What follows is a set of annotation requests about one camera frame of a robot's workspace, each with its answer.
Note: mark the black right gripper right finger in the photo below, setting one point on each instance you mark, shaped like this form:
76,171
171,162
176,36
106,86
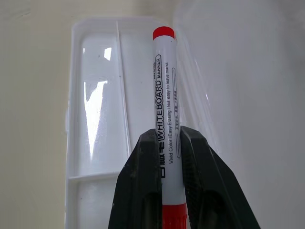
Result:
214,190

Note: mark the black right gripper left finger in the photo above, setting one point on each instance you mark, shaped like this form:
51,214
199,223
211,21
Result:
133,186

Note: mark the red whiteboard marker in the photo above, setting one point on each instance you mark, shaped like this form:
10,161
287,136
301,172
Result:
166,107

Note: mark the white plastic pencil case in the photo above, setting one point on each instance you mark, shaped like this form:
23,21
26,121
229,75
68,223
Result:
100,107

